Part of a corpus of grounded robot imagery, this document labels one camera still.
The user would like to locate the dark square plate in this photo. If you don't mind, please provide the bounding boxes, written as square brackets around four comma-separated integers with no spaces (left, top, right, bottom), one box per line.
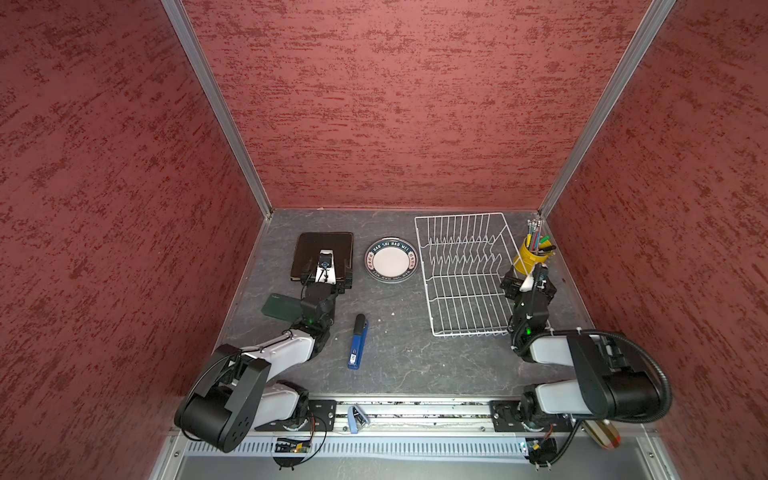
[290,232,354,288]

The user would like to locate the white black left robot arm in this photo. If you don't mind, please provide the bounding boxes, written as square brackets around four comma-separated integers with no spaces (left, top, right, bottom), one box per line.
[174,279,352,453]

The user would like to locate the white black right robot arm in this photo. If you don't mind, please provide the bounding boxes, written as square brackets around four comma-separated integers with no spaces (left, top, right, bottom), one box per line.
[500,264,673,429]

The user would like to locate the green sponge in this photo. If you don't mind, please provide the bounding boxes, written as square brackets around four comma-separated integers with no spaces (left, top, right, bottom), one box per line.
[261,293,302,323]

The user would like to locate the blue black stapler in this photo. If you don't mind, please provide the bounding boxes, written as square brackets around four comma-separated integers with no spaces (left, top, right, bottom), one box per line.
[347,314,368,370]

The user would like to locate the yellow pen cup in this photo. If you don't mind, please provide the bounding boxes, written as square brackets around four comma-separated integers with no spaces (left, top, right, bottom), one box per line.
[513,235,556,276]

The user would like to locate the pens in cup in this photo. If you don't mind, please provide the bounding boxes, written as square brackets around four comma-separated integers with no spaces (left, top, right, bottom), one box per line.
[525,218,556,255]

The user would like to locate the blue white clip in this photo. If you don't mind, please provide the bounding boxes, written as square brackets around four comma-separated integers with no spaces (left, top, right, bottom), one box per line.
[347,405,370,434]

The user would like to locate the plaid patterned roll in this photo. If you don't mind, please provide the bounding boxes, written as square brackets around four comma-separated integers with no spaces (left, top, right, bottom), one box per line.
[583,420,621,450]

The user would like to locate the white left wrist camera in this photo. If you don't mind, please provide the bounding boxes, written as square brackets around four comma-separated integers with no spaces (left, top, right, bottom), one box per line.
[314,250,337,285]

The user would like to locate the white wire dish rack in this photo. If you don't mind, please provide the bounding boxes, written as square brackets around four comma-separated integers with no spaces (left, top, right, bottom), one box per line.
[414,212,522,337]

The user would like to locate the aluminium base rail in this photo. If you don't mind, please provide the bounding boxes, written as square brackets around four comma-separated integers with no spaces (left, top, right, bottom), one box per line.
[173,395,655,463]

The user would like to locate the aluminium left corner post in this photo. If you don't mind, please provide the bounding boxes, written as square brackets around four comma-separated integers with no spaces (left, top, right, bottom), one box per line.
[161,0,273,221]

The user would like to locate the aluminium corner post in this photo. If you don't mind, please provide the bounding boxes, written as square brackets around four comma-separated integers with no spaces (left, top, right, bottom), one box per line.
[538,0,676,219]
[161,0,273,221]

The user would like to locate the aluminium right corner post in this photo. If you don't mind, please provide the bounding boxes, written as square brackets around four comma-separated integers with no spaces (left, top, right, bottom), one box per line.
[538,0,676,219]

